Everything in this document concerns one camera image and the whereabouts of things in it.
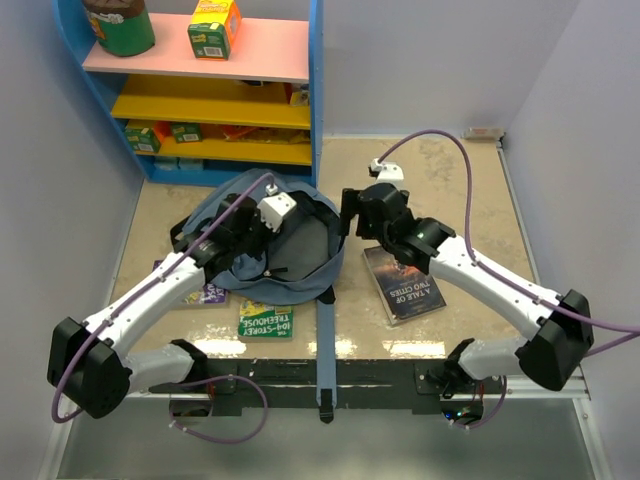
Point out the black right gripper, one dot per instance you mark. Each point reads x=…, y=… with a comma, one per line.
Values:
x=353, y=205

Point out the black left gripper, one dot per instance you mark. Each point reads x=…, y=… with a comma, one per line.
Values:
x=267, y=236

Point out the blue student backpack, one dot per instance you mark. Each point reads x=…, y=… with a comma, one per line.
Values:
x=302, y=261

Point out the green storey treehouse book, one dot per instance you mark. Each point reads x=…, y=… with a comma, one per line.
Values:
x=264, y=322

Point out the Tale of Two Cities book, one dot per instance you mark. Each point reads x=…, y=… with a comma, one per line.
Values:
x=405, y=291

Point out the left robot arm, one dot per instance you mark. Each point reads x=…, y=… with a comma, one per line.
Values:
x=91, y=361

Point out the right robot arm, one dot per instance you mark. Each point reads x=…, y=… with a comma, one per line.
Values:
x=553, y=330

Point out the light blue tissue pack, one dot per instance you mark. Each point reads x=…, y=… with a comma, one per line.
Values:
x=166, y=163

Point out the purple storey treehouse book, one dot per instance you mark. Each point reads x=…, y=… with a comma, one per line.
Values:
x=208, y=297

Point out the small green box on shelf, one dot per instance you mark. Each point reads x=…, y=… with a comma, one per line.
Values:
x=186, y=132

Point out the blue shelf unit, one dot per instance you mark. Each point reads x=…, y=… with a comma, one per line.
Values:
x=274, y=78

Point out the yellow green carton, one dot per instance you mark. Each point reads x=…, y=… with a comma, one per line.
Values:
x=213, y=28

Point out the green brown canister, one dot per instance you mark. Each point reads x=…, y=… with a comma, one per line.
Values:
x=122, y=28

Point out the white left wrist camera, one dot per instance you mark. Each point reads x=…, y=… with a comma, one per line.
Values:
x=275, y=207

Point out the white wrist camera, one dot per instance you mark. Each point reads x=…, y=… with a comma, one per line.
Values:
x=275, y=207
x=386, y=172

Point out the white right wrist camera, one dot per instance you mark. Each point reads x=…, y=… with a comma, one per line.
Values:
x=386, y=172

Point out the white wall label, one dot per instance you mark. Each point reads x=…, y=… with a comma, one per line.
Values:
x=482, y=134

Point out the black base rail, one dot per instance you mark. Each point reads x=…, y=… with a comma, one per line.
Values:
x=415, y=385

